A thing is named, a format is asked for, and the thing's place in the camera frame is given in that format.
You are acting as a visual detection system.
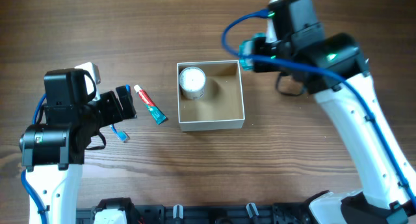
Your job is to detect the white square cardboard box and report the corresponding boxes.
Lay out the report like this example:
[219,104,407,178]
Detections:
[177,60,245,132]

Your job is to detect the blue white toothbrush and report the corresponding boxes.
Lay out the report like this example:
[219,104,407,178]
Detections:
[110,125,130,143]

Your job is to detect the right blue cable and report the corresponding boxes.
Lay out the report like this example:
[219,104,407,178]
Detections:
[221,8,416,208]

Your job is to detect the left blue cable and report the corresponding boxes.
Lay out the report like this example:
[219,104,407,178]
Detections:
[20,93,49,224]

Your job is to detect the white round cotton swab jar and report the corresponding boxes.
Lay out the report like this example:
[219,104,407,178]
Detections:
[179,67,207,100]

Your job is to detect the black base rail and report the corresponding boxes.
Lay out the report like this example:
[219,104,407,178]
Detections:
[75,198,316,224]

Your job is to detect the red green toothpaste tube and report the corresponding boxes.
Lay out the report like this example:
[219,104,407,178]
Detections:
[133,84,168,125]

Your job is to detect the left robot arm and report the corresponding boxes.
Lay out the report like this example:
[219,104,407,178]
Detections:
[19,68,136,223]

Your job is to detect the blue disposable razor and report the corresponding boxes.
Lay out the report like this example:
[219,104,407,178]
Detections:
[125,84,131,92]

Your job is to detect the blue cable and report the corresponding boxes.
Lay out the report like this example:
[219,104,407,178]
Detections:
[221,8,416,208]
[20,93,49,224]

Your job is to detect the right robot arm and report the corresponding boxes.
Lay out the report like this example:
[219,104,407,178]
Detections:
[240,0,415,223]

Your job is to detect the blue mouthwash bottle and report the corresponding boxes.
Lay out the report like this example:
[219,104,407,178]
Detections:
[239,32,266,71]

